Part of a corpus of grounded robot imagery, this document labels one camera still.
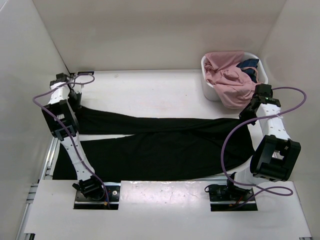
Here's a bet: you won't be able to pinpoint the dark blue garment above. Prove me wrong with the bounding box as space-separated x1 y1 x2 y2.
236 58 260 83

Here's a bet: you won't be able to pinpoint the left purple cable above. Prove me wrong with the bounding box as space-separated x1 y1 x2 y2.
33 72 112 205

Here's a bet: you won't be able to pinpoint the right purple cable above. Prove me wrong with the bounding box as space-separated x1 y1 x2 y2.
221 86 308 208

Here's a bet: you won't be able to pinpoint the black trousers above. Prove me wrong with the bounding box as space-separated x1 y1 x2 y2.
52 104 256 181

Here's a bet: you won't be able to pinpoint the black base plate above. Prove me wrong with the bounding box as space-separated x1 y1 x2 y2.
204 184 258 212
73 182 121 210

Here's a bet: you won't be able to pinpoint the blue white label sticker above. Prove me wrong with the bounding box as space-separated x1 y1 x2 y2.
76 71 95 76

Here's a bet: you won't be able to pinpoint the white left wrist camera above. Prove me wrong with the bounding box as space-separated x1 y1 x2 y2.
70 82 84 94

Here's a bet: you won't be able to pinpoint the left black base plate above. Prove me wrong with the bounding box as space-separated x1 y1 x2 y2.
73 182 121 210

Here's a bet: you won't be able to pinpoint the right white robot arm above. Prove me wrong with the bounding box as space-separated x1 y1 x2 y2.
222 83 301 200

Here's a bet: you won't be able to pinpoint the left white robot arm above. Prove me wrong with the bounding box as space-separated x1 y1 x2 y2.
41 73 109 203

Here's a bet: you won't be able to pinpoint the aluminium frame rail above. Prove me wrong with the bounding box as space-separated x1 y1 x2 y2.
37 174 283 183

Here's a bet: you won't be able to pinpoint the pink garment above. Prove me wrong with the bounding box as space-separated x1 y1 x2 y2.
204 51 262 109

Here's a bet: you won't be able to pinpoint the purple cable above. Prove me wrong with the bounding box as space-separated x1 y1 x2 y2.
33 72 112 205
221 86 308 208

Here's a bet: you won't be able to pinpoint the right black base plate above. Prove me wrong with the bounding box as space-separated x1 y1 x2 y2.
204 184 258 212

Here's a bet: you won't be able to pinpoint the white plastic basket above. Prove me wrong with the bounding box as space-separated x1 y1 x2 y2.
200 52 269 102

